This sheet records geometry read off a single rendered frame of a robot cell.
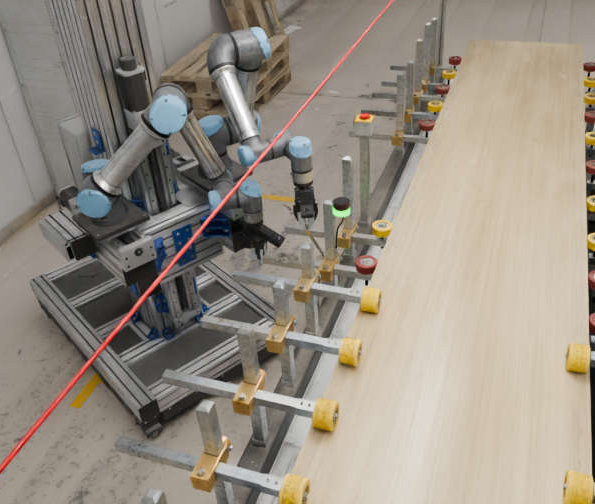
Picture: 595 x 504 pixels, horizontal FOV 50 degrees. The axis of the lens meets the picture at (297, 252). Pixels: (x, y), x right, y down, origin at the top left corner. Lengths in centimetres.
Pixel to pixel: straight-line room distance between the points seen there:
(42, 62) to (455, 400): 349
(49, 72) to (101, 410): 229
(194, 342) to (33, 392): 86
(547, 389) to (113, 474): 185
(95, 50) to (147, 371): 142
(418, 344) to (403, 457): 42
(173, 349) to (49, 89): 218
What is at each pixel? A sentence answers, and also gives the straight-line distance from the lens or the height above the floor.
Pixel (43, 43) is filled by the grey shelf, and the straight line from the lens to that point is 449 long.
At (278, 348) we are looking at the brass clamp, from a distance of 196.
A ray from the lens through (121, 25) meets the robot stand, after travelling 254.
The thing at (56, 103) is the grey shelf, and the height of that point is 77.
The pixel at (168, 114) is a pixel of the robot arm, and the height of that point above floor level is 150.
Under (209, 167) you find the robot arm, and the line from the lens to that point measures 240.
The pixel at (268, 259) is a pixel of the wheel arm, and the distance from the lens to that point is 247.
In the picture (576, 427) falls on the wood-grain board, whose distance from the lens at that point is 189.
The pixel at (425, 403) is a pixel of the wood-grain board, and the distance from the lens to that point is 186.
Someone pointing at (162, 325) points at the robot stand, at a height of 30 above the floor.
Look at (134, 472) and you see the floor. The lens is 297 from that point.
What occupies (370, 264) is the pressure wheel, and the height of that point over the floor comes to 91.
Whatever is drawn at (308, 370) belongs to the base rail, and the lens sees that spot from 224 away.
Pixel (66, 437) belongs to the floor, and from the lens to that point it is 321.
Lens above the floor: 229
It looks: 35 degrees down
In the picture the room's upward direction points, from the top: 5 degrees counter-clockwise
